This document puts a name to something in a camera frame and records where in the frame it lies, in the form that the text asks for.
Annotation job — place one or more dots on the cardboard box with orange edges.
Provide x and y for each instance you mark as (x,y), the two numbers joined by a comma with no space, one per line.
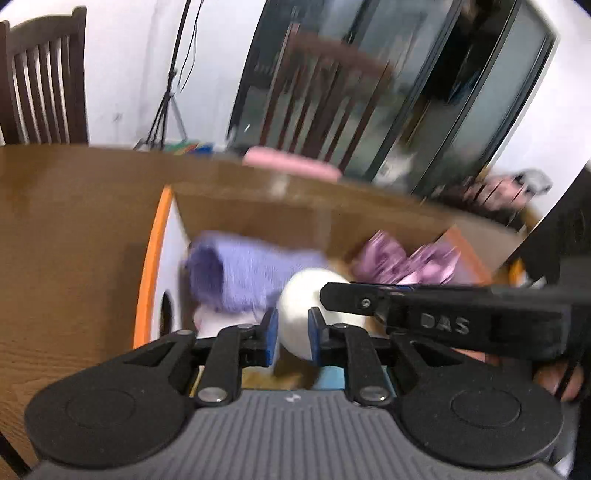
(300,212)

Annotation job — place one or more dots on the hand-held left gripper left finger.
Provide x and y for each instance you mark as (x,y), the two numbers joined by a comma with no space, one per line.
(270,337)

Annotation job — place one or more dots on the sliding glass door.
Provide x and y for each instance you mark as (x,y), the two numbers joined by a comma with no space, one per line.
(508,92)

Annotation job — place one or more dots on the black rack with items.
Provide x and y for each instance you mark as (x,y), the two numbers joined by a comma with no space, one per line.
(498,191)

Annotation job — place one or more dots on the white soft ball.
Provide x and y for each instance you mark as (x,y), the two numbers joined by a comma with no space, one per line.
(295,304)

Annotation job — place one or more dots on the white pinkish cloth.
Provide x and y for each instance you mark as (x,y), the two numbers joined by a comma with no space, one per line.
(217,323)

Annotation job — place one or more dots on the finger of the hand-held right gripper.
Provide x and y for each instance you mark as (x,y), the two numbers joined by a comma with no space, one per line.
(351,300)

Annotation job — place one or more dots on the orange and white item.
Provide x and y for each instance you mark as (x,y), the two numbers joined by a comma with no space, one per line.
(517,272)

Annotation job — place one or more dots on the pink seat cushion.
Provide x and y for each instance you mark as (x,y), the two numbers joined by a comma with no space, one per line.
(291,161)

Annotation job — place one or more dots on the person's right hand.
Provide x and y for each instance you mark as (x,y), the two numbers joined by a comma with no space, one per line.
(551,378)

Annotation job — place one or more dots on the dark wooden slatted chair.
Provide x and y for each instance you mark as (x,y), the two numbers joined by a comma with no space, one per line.
(46,25)
(332,55)

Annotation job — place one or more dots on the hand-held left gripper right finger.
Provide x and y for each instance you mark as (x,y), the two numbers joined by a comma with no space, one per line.
(316,339)

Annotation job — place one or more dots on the pink satin cloth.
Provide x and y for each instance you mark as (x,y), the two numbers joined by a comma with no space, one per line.
(388,258)

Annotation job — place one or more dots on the light blue item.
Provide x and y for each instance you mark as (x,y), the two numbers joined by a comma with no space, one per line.
(332,378)

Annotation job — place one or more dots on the black tripod stand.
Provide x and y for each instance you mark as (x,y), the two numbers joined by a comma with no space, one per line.
(168,92)

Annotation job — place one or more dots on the purple towel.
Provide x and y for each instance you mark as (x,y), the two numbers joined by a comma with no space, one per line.
(240,272)

